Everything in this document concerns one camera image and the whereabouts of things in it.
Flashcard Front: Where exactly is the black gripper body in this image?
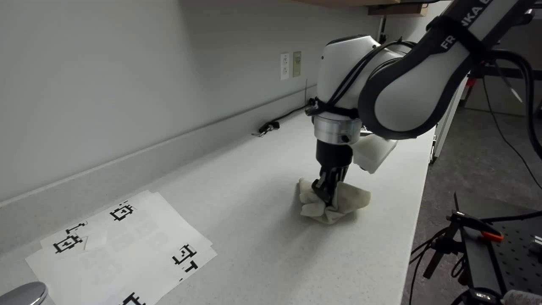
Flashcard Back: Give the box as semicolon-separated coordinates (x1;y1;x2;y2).
315;141;352;189

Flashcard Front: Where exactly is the beige wiping cloth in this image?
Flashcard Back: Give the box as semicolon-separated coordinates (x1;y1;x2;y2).
296;180;371;226

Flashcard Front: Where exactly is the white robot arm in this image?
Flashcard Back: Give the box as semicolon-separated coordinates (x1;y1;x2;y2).
307;0;537;207

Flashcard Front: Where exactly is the white marker paper sheet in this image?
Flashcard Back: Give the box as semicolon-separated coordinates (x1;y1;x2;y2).
27;192;217;305

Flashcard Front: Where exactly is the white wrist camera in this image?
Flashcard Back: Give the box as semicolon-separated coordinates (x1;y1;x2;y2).
351;135;396;174

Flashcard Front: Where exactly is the black cable on counter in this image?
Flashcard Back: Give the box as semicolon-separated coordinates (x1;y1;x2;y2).
251;99;318;140

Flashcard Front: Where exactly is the white wall outlet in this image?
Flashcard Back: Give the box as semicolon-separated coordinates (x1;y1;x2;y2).
280;53;291;82

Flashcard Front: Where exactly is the black camera tripod stand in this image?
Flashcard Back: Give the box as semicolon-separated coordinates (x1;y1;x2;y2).
410;197;542;305

